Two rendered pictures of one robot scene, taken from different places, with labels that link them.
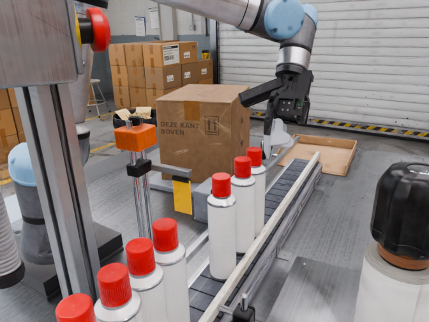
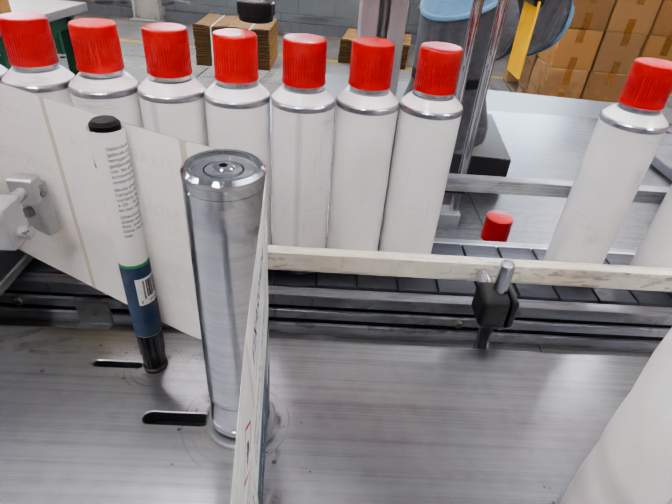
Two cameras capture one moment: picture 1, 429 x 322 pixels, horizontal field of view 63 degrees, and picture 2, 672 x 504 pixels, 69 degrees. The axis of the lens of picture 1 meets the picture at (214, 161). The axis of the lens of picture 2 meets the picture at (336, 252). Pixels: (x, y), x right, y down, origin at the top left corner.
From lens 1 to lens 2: 32 cm
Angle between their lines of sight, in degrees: 53
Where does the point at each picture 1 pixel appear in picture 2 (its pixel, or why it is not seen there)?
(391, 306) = (656, 401)
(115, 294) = (288, 63)
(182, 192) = (524, 29)
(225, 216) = (609, 148)
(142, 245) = (375, 42)
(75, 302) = (238, 32)
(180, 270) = (423, 136)
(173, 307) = (398, 194)
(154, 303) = (352, 140)
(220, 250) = (571, 214)
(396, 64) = not seen: outside the picture
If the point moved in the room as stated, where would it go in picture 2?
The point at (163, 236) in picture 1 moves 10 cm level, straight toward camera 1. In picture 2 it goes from (423, 59) to (316, 74)
